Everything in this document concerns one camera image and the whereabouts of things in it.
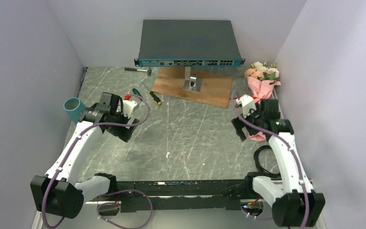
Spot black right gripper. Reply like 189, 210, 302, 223
232, 103, 265, 141

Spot pink flower bouquet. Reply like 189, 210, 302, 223
244, 61, 282, 142

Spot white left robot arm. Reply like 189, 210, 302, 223
30, 92, 140, 219

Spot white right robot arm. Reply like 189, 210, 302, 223
232, 95, 325, 229

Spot teal cylindrical vase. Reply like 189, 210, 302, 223
63, 97, 86, 124

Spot yellow black screwdriver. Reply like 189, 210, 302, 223
141, 82, 162, 105

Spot wooden board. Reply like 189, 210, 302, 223
152, 67, 233, 108

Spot small black hammer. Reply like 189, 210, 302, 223
124, 67, 152, 76

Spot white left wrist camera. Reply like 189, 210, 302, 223
122, 99, 139, 118

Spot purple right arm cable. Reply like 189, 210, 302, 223
231, 92, 311, 229

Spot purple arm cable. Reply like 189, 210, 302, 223
41, 94, 151, 229
231, 92, 311, 229

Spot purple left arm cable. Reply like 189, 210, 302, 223
41, 94, 151, 229

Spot coiled black cable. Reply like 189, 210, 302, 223
253, 145, 282, 179

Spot green handled screwdriver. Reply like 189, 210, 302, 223
132, 88, 142, 97

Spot metal stand bracket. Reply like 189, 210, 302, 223
183, 67, 203, 92

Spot grey network switch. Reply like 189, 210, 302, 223
134, 20, 245, 67

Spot aluminium rail frame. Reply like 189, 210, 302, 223
31, 177, 325, 229

